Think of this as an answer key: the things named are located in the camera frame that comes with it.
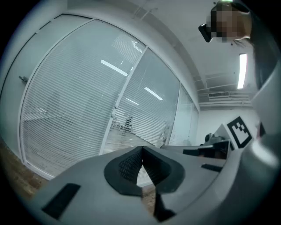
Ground white ceiling air vent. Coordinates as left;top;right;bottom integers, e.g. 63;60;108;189
208;91;230;98

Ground person's head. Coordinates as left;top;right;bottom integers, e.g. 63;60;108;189
206;1;253;44

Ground black head-worn camera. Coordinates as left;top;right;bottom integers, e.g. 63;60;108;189
198;23;213;43

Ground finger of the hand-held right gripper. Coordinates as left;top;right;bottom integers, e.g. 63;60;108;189
161;145;215;156

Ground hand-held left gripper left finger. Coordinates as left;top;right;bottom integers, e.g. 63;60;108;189
26;145;154;225

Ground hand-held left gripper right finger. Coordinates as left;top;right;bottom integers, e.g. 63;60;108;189
142;145;227;222

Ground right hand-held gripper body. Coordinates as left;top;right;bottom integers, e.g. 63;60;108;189
198;116;252;159

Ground long ceiling light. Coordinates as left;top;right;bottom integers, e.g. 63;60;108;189
237;53;248;90

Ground white partition frame post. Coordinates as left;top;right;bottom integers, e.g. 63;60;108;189
100;46;148;155

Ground frosted glass door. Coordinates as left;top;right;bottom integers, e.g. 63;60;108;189
0;13;96;159

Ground white ceiling pipe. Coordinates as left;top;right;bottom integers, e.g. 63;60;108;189
198;100;253;108

